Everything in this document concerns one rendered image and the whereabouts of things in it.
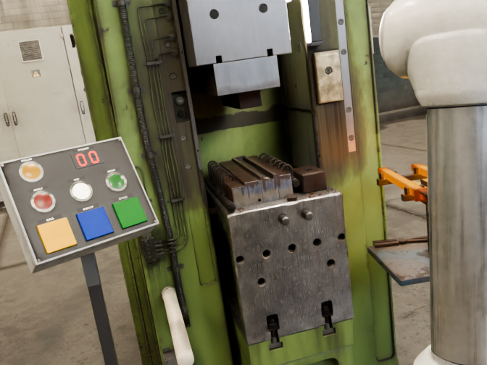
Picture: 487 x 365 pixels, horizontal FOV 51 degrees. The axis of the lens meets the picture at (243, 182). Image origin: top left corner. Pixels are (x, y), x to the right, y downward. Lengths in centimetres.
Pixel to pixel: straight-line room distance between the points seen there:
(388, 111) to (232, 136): 739
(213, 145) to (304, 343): 83
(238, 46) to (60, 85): 537
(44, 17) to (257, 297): 627
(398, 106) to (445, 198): 874
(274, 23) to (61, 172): 75
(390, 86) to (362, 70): 748
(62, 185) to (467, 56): 102
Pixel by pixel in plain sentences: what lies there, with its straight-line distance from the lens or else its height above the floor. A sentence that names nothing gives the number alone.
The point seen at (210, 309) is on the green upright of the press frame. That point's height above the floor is 52.
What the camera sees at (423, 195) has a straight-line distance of 151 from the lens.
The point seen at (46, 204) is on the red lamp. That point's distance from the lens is 137.
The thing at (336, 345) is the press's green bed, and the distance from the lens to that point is 185.
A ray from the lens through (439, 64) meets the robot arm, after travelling 73.
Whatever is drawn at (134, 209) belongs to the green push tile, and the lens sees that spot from 141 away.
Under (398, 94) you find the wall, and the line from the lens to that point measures 946.
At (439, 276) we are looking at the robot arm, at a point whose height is 102.
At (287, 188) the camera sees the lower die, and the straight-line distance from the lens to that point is 165.
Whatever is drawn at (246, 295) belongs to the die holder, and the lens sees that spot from 165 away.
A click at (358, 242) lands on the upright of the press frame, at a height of 65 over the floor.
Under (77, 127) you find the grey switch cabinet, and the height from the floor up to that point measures 85.
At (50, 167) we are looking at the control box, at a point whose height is 116.
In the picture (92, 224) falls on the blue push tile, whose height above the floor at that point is 101.
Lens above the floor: 136
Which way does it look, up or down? 13 degrees down
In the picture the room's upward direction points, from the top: 8 degrees counter-clockwise
